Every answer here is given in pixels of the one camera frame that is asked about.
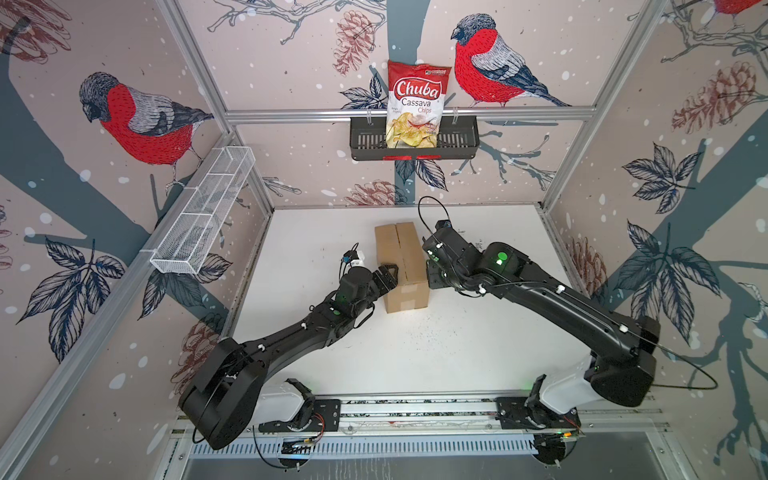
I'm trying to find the brown cardboard express box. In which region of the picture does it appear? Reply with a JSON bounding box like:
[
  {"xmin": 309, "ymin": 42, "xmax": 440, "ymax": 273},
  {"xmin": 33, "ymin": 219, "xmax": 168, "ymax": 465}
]
[{"xmin": 375, "ymin": 222, "xmax": 430, "ymax": 314}]

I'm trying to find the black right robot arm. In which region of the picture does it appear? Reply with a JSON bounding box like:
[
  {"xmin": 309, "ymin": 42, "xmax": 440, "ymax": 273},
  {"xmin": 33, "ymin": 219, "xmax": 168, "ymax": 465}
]
[{"xmin": 423, "ymin": 219, "xmax": 660, "ymax": 430}]

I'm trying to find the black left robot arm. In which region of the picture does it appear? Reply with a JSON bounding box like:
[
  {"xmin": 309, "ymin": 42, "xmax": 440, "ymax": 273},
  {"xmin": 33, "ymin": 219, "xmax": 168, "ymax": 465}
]
[{"xmin": 179, "ymin": 264, "xmax": 399, "ymax": 450}]

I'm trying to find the Chuba cassava chips bag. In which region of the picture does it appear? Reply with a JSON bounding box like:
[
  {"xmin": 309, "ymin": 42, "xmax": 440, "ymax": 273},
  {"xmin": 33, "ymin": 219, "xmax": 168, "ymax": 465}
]
[{"xmin": 385, "ymin": 62, "xmax": 451, "ymax": 148}]

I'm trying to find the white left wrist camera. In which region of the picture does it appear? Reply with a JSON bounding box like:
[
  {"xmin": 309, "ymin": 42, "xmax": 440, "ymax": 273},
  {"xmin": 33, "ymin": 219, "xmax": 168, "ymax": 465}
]
[{"xmin": 341, "ymin": 250, "xmax": 363, "ymax": 269}]

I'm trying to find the black wire wall basket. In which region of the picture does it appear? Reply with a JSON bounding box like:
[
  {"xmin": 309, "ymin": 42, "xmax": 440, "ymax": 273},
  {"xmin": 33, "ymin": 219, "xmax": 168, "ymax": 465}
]
[{"xmin": 350, "ymin": 113, "xmax": 480, "ymax": 161}]

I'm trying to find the left arm base cable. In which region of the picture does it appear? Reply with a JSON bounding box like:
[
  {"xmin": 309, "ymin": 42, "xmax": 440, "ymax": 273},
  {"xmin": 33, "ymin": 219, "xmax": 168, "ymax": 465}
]
[{"xmin": 251, "ymin": 413, "xmax": 328, "ymax": 471}]

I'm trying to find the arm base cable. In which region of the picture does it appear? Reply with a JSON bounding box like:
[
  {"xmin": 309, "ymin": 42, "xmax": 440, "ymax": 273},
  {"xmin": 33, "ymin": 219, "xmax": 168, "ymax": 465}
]
[
  {"xmin": 251, "ymin": 413, "xmax": 328, "ymax": 471},
  {"xmin": 488, "ymin": 395, "xmax": 584, "ymax": 467}
]

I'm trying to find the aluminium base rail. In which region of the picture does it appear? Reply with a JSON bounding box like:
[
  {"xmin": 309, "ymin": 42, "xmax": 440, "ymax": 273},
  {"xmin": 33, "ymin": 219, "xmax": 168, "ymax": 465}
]
[{"xmin": 165, "ymin": 394, "xmax": 669, "ymax": 469}]

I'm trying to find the white mesh wall shelf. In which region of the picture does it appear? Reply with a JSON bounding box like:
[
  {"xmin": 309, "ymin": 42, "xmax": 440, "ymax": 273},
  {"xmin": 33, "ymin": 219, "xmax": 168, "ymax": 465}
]
[{"xmin": 150, "ymin": 146, "xmax": 255, "ymax": 275}]

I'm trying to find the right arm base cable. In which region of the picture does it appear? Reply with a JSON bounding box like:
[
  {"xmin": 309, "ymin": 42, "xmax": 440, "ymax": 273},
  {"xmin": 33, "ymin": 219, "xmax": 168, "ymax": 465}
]
[{"xmin": 488, "ymin": 395, "xmax": 584, "ymax": 467}]

